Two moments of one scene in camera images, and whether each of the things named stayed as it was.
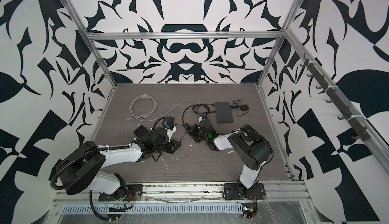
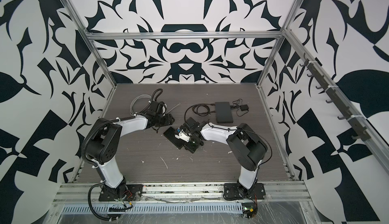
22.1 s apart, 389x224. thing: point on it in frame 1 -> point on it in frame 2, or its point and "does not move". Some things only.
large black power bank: (223, 112) does not move
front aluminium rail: (205, 193) does not move
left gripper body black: (160, 149) -> (164, 120)
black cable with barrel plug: (202, 109) does not move
